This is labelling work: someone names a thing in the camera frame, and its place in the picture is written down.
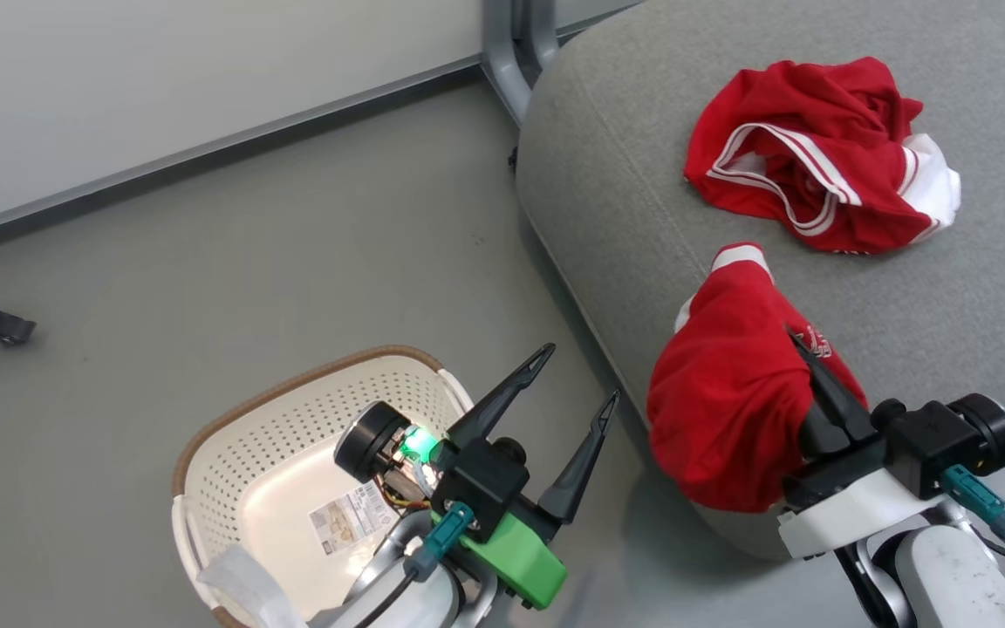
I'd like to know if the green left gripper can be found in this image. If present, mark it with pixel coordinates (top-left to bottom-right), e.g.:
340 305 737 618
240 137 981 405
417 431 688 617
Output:
447 343 622 611

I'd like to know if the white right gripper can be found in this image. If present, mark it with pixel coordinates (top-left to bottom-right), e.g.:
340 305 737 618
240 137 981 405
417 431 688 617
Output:
776 326 950 560

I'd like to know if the red garment with white cuff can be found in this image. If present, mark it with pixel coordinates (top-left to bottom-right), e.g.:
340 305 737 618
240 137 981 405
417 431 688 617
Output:
646 242 869 514

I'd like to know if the red jersey with white sleeve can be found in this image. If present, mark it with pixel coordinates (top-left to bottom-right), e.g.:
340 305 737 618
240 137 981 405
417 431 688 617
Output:
684 57 963 256

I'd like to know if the grey fabric sofa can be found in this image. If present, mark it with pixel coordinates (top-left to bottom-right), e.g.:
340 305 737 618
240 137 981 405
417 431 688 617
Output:
515 0 1005 562

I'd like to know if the white paper label sticker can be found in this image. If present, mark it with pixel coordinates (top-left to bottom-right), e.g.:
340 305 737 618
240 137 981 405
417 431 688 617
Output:
307 481 400 557

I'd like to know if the white perforated laundry basket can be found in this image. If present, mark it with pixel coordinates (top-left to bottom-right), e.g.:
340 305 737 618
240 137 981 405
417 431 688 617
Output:
171 345 476 628

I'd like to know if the black caster wheel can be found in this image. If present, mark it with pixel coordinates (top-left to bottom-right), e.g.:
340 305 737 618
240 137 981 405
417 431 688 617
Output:
0 310 38 346

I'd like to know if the teal left cable connector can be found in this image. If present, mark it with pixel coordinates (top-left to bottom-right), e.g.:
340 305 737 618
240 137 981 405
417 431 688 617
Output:
403 502 476 584

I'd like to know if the teal cable connector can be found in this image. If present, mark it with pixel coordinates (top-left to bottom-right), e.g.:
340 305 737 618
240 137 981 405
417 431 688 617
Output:
403 502 476 584
940 464 1005 545

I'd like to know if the teal right cable connector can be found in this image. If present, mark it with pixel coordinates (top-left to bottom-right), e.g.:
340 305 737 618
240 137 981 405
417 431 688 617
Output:
940 464 1005 545

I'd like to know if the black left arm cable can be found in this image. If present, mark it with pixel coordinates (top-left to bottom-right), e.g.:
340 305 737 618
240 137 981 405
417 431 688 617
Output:
349 571 420 628

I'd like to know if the grey metal frame post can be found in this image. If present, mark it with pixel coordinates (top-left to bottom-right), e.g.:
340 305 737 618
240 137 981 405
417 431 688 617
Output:
481 0 561 128

